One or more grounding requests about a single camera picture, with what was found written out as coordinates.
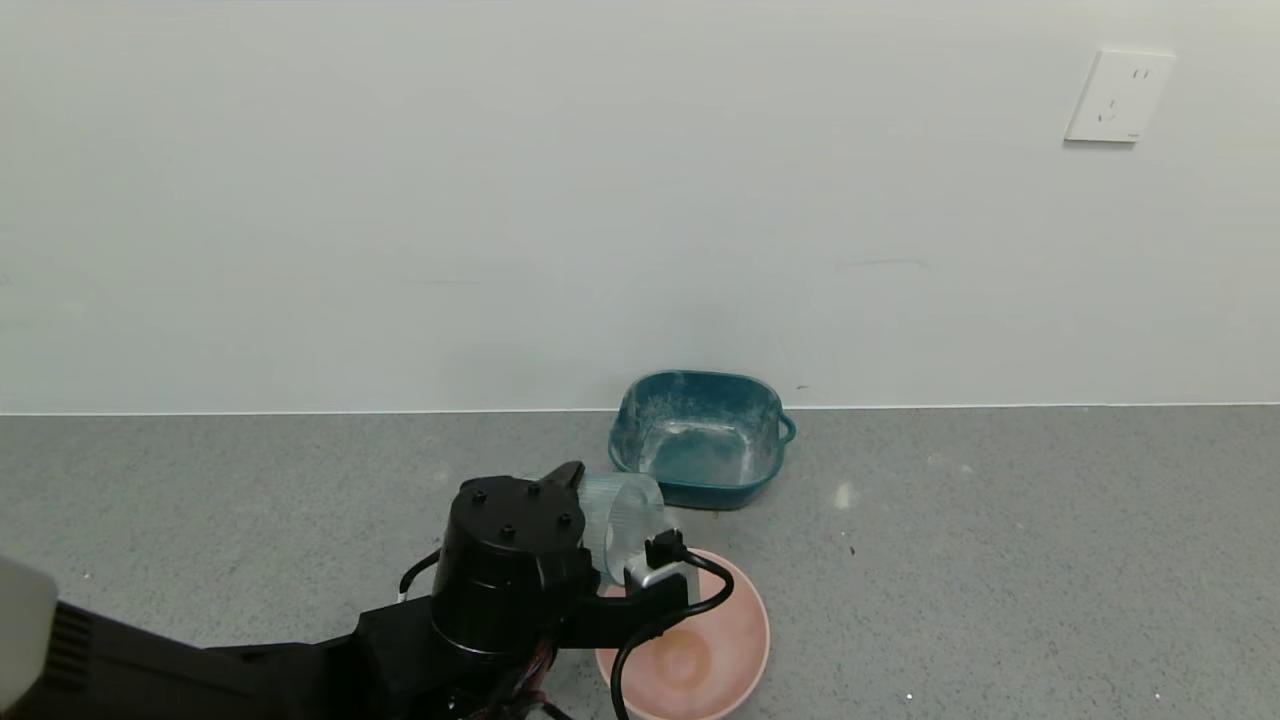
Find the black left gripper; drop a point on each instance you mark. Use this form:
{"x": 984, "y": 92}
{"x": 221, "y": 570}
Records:
{"x": 620, "y": 615}

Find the clear ribbed plastic cup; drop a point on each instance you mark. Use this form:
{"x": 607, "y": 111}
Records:
{"x": 625, "y": 515}

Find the black and grey left robot arm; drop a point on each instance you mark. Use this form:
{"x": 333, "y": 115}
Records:
{"x": 510, "y": 580}

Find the teal square plastic tray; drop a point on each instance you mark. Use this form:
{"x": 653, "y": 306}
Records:
{"x": 700, "y": 450}

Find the pink round bowl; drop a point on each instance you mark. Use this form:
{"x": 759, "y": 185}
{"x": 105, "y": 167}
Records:
{"x": 705, "y": 660}

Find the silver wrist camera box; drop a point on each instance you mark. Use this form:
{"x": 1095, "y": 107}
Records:
{"x": 655, "y": 574}

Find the white wall power outlet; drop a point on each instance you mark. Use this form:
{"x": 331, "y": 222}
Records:
{"x": 1118, "y": 96}

